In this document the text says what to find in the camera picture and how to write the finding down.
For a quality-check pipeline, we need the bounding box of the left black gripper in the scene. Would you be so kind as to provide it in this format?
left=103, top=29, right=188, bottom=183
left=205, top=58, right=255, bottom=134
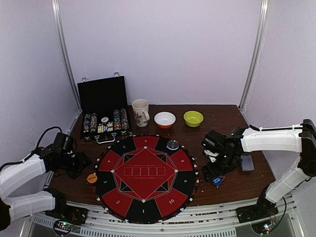
left=59, top=151, right=92, bottom=179

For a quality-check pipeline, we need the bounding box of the blue small blind button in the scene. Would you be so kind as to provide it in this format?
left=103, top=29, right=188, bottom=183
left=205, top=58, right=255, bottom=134
left=212, top=176, right=225, bottom=188

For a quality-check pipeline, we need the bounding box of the orange big blind button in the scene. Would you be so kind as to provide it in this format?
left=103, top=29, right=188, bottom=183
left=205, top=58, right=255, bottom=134
left=86, top=173, right=98, bottom=184

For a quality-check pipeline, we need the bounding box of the clear dealer button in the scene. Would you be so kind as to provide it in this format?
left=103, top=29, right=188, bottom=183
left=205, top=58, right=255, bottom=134
left=166, top=140, right=179, bottom=151

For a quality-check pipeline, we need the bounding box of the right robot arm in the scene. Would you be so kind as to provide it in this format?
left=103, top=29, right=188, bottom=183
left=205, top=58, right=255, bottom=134
left=201, top=119, right=316, bottom=218

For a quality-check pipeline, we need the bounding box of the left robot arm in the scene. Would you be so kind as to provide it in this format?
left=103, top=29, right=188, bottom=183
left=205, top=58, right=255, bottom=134
left=0, top=132, right=92, bottom=230

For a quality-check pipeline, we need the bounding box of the grey card deck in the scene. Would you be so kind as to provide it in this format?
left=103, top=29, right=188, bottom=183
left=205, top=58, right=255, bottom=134
left=240, top=155, right=255, bottom=172

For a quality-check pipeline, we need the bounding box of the lime green bowl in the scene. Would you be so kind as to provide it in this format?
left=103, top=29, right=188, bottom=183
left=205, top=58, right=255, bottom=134
left=183, top=111, right=204, bottom=127

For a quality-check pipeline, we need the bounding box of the white dealer chip in case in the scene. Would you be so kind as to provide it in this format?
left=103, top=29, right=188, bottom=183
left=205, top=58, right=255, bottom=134
left=101, top=117, right=109, bottom=123

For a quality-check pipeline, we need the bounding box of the black poker chip case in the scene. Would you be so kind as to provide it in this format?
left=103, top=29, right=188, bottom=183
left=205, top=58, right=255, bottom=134
left=78, top=76, right=132, bottom=141

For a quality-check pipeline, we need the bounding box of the white orange bowl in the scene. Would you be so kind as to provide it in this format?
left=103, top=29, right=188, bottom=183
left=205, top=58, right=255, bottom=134
left=154, top=112, right=176, bottom=129

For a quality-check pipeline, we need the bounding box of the round red black poker mat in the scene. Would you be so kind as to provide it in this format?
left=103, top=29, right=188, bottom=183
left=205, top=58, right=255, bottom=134
left=92, top=135, right=199, bottom=224

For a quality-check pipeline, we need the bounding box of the white floral ceramic mug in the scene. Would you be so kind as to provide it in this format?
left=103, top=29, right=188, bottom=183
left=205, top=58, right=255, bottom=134
left=131, top=99, right=150, bottom=127

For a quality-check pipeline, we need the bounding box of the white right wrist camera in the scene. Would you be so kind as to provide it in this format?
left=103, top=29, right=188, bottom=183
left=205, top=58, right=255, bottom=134
left=203, top=149, right=219, bottom=163

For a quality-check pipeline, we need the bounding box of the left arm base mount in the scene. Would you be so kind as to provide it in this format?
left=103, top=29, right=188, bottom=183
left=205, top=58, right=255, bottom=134
left=45, top=203, right=88, bottom=225

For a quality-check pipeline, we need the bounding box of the left black cable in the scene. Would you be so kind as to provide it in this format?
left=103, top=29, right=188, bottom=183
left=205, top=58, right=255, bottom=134
left=24, top=126, right=65, bottom=161

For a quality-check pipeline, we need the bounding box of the aluminium front rail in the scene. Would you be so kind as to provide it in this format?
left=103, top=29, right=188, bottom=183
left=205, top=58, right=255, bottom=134
left=19, top=195, right=304, bottom=237

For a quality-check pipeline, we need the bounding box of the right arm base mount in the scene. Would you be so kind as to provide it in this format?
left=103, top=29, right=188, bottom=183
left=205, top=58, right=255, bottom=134
left=236, top=203, right=279, bottom=223

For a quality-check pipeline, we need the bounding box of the left aluminium frame post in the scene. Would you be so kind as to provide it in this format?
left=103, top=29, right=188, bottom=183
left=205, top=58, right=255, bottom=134
left=51, top=0, right=80, bottom=111

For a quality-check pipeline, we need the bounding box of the aluminium frame post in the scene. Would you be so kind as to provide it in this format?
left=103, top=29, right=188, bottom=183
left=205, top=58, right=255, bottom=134
left=239, top=0, right=270, bottom=113
left=51, top=0, right=80, bottom=111

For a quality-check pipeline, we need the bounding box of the right aluminium frame post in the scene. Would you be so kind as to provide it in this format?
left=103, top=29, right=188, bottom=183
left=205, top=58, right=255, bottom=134
left=239, top=0, right=270, bottom=113

